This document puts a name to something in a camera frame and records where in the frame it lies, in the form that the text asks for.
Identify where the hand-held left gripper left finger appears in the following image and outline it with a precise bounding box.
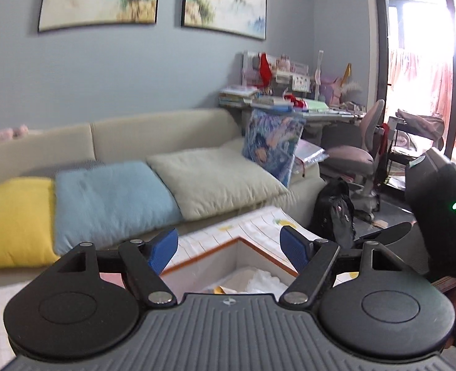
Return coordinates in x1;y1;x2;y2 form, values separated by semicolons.
53;228;180;307

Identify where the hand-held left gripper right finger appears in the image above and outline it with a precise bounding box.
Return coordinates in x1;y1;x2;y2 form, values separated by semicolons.
279;224;426;307

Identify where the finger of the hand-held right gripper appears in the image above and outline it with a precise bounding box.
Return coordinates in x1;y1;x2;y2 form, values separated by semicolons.
352;222;414;249

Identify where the white frayed cloth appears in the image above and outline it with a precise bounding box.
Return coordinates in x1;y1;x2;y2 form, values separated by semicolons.
220;267;296;295

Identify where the orange cardboard box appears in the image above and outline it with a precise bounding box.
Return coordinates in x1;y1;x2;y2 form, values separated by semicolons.
160;237;302;296

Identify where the checked lemon print sheet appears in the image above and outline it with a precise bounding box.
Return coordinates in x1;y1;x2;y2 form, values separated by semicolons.
0;205;360;356

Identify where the black backpack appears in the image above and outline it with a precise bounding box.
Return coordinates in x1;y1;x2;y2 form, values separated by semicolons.
309;180;357;246

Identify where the light blue pillow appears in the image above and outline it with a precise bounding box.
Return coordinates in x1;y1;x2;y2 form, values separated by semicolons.
54;161;184;256

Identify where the beige pillow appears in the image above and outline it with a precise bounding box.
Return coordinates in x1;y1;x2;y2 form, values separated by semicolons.
147;147;290;221

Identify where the pink desk chair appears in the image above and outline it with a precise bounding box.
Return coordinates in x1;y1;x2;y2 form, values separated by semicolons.
321;99;387;217

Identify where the black drying rack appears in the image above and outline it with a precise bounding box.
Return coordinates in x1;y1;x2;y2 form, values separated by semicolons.
386;109;447;188

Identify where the clear plastic bag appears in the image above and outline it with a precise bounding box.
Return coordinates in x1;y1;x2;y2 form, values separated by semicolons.
294;141;326;174

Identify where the blue printed pillow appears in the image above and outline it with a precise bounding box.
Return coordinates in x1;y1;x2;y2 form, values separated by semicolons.
241;109;307;188

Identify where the beige sofa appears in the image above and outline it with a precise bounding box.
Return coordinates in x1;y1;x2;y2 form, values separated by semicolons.
0;108;326;290

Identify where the pink hanging laundry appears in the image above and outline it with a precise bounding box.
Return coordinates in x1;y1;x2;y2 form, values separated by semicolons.
388;46;456;152

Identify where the cluttered desk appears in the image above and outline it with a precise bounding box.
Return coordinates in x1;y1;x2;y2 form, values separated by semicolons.
218;95;368;153

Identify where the yellow pillow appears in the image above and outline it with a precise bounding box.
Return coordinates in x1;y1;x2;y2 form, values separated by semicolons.
0;177;61;272

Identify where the stack of books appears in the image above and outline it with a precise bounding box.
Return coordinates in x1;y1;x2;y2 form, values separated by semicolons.
218;85;260;109

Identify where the white desk lamp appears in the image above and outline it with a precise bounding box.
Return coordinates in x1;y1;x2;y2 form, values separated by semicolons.
314;50;326;103

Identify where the desk shelf organizer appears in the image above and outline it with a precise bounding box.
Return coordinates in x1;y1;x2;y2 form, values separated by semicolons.
243;51;314;94

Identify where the red hanging ornament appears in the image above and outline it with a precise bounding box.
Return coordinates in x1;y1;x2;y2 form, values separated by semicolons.
259;53;273;86

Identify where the black sliding door frame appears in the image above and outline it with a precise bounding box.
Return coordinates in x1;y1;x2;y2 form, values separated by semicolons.
373;0;456;202

